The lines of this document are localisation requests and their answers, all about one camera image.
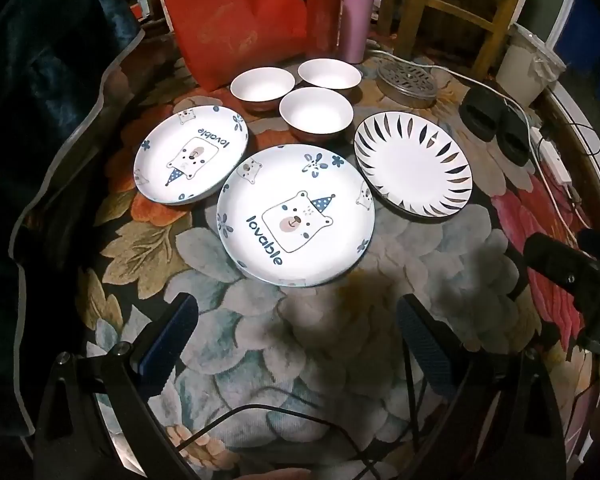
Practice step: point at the wooden chair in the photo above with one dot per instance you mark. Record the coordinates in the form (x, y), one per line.
(410, 0)

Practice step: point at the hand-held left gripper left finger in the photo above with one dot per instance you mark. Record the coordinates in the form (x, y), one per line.
(170, 342)

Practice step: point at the red thermos bottle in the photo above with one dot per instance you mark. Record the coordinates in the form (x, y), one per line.
(322, 15)

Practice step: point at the black slipper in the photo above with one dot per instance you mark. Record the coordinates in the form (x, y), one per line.
(480, 112)
(515, 135)

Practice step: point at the pink thermos bottle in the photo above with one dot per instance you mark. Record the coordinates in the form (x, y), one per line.
(355, 20)

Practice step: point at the white plastic bucket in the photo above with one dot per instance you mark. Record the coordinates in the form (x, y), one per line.
(525, 70)

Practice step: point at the white bowl brown outside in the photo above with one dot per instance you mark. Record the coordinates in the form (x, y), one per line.
(262, 85)
(330, 74)
(316, 110)

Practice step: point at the white power strip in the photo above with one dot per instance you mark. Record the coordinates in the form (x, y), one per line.
(550, 157)

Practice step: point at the red paper bag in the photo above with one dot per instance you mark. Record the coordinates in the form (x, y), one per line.
(230, 20)

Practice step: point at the small bear print plate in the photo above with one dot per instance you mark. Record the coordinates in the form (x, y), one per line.
(190, 160)

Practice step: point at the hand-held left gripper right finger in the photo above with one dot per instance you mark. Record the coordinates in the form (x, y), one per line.
(425, 352)

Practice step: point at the floral blanket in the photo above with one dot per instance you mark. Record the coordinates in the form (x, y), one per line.
(330, 335)

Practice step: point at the black striped white plate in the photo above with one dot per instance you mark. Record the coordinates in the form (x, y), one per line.
(410, 165)

